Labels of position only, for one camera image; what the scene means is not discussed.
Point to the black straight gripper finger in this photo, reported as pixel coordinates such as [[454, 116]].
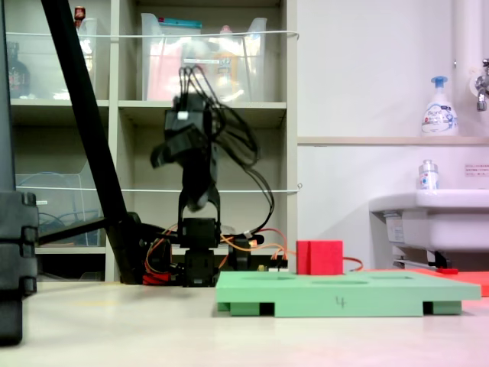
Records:
[[172, 153]]

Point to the red cross columnar block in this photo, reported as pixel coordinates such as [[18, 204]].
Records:
[[320, 258]]

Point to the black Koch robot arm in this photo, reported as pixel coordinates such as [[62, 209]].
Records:
[[198, 233]]

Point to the black clamp block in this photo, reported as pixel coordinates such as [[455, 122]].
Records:
[[240, 258]]

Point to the green shape hole board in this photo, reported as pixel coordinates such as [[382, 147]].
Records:
[[344, 292]]

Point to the orange red flat block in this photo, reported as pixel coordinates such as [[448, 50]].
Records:
[[473, 283]]

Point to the beige shelf unit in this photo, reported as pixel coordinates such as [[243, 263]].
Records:
[[244, 112]]

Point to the large clear plastic bin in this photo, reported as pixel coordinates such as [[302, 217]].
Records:
[[168, 53]]

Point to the yellow bottle with pink cap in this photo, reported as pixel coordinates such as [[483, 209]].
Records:
[[226, 57]]

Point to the teal edged box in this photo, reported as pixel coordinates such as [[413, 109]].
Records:
[[179, 23]]

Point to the black tripod leg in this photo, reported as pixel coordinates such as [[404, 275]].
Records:
[[82, 99]]

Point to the brown bottle with red label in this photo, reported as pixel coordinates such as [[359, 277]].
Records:
[[79, 15]]

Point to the circuit board with connectors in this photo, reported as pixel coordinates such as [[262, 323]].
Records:
[[279, 264]]

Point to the clear bin with dark bottle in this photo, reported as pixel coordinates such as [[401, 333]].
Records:
[[42, 61]]

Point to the dark vertical pole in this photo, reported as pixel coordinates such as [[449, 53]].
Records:
[[5, 114]]

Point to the dark glass bottle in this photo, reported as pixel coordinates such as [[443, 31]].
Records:
[[17, 76]]

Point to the notched black stack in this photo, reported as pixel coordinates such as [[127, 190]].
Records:
[[17, 244]]

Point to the small clear sanitizer bottle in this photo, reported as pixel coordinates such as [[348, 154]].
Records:
[[428, 177]]

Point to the white blue pump soap bottle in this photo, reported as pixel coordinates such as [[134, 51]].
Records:
[[439, 114]]

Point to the white sink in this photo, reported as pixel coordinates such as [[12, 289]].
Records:
[[443, 221]]

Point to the white wall label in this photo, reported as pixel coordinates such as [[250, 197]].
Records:
[[477, 170]]

